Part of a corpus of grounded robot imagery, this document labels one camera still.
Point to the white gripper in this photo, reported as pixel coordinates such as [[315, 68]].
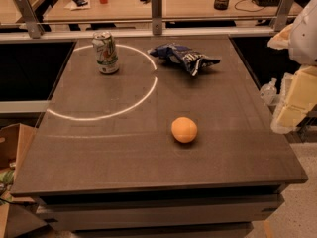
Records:
[[304, 39]]

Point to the orange fruit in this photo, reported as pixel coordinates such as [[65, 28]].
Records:
[[184, 130]]

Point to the clear plastic bottle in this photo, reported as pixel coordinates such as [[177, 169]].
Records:
[[268, 92]]

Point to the black mesh pen cup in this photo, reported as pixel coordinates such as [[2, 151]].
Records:
[[221, 4]]

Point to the blue chip bag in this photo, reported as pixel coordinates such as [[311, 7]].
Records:
[[190, 60]]

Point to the grey table drawer cabinet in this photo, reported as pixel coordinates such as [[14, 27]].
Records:
[[164, 207]]

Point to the green white soda can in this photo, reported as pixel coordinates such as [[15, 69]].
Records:
[[105, 52]]

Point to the cardboard box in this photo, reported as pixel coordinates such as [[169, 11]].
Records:
[[16, 217]]

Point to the metal partition bracket right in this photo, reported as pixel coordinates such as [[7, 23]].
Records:
[[278, 22]]

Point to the metal partition bracket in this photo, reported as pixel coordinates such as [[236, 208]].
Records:
[[156, 6], [34, 27], [278, 22]]

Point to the metal partition bracket middle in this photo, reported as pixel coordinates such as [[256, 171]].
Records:
[[156, 6]]

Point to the metal partition bracket left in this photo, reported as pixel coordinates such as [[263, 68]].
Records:
[[34, 27]]

